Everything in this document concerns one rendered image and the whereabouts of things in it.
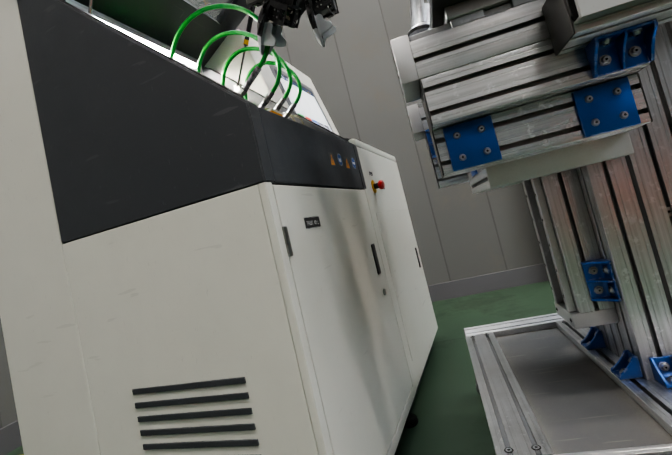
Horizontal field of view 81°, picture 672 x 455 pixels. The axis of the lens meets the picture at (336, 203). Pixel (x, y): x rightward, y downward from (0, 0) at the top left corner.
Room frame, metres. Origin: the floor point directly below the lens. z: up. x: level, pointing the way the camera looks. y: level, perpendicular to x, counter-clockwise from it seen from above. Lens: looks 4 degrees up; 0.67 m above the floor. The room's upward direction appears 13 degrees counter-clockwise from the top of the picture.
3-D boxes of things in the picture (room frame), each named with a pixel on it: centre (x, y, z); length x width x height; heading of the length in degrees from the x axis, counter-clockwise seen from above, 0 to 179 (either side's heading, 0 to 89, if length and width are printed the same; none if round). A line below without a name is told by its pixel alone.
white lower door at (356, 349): (1.07, 0.01, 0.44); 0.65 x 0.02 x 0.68; 160
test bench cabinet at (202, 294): (1.17, 0.27, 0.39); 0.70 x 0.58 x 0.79; 160
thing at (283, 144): (1.08, 0.02, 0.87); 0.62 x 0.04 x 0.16; 160
